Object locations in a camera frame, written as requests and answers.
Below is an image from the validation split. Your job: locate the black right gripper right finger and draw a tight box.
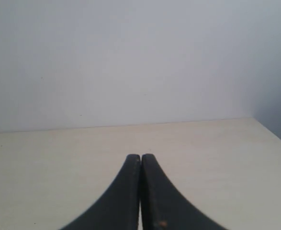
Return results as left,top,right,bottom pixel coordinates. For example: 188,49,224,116
140,154,224,230

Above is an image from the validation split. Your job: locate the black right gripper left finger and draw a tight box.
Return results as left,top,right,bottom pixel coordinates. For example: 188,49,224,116
63,154,141,230

